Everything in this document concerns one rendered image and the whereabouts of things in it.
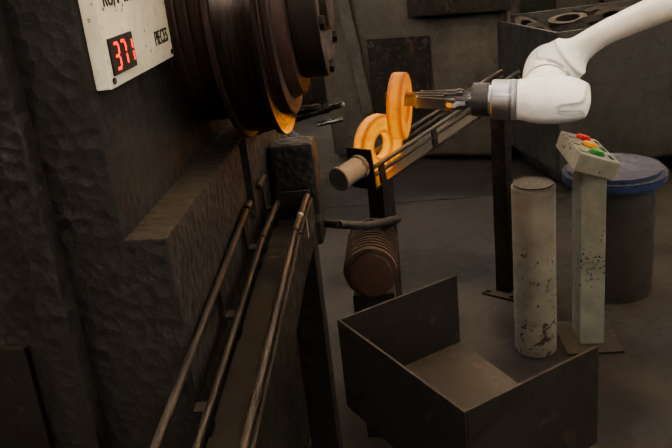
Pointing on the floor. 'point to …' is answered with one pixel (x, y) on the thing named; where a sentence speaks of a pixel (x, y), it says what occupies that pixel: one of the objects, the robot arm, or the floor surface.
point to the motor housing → (371, 270)
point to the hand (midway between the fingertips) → (400, 98)
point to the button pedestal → (588, 248)
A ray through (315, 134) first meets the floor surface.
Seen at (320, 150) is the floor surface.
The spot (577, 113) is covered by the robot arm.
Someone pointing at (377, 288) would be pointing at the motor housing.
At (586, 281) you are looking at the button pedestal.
